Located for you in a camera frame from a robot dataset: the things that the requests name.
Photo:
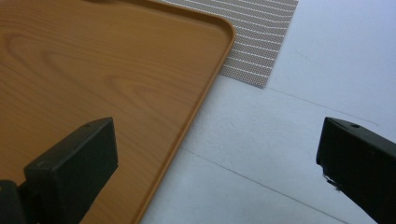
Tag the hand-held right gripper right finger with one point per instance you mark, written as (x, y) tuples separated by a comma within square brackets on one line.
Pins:
[(361, 161)]

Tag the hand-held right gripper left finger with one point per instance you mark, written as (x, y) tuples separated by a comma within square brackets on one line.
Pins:
[(71, 165)]

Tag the wood-grain brown tray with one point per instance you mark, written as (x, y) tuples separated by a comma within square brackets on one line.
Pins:
[(102, 68)]

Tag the grey woven placemat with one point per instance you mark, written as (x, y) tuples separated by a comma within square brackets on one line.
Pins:
[(258, 40)]

